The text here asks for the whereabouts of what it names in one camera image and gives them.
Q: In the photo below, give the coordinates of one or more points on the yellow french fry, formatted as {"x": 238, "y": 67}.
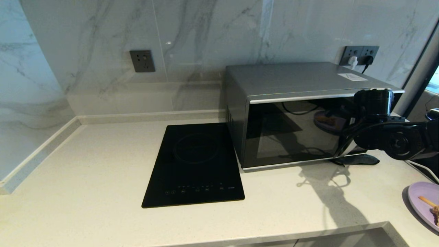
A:
{"x": 427, "y": 201}

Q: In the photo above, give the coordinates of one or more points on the black power plug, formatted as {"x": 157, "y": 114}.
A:
{"x": 368, "y": 59}

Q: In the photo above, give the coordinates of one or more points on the purple plate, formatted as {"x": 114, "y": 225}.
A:
{"x": 423, "y": 214}

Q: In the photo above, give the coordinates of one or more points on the dark door frame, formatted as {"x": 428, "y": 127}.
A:
{"x": 420, "y": 77}

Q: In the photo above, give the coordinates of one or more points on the black glass microwave door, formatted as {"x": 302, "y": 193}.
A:
{"x": 274, "y": 137}

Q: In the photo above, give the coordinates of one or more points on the black round stool seat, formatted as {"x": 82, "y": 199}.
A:
{"x": 434, "y": 115}

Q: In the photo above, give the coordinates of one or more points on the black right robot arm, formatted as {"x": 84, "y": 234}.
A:
{"x": 411, "y": 139}

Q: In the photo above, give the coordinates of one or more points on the black pad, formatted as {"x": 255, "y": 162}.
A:
{"x": 360, "y": 160}

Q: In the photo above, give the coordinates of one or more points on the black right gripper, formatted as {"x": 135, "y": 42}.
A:
{"x": 370, "y": 137}

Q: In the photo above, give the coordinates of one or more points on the white power plug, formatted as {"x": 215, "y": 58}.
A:
{"x": 352, "y": 62}

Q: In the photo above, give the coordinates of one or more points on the white paper sticker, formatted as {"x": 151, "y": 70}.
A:
{"x": 352, "y": 77}

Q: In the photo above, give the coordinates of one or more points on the black induction cooktop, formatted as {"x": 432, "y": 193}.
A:
{"x": 192, "y": 164}

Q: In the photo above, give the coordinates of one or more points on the silver microwave oven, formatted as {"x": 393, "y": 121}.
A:
{"x": 291, "y": 76}

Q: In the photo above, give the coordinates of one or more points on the grey wall socket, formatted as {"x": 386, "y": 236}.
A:
{"x": 142, "y": 61}
{"x": 372, "y": 49}
{"x": 346, "y": 50}

